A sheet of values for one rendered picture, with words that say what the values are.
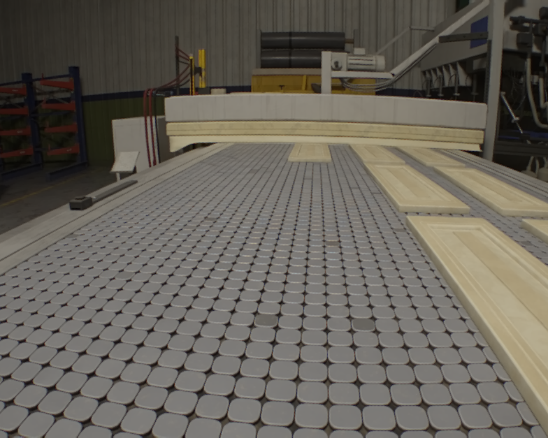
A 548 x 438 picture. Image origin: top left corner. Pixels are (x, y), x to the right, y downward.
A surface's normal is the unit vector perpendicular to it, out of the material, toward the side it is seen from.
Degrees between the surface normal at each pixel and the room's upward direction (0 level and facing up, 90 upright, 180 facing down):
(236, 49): 90
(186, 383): 0
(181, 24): 90
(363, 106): 90
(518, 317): 11
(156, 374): 0
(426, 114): 90
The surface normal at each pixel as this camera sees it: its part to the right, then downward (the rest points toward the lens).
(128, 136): -0.11, 0.30
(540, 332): -0.19, -0.94
